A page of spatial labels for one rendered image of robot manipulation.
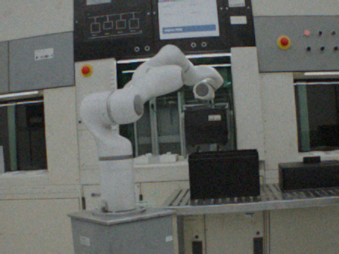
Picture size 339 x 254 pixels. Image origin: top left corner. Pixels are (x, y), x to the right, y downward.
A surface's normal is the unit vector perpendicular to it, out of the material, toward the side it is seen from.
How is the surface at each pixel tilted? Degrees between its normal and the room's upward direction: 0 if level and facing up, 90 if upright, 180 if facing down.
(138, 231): 90
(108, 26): 90
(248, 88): 90
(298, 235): 90
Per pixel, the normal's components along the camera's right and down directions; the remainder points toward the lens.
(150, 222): 0.62, 0.00
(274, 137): -0.11, 0.06
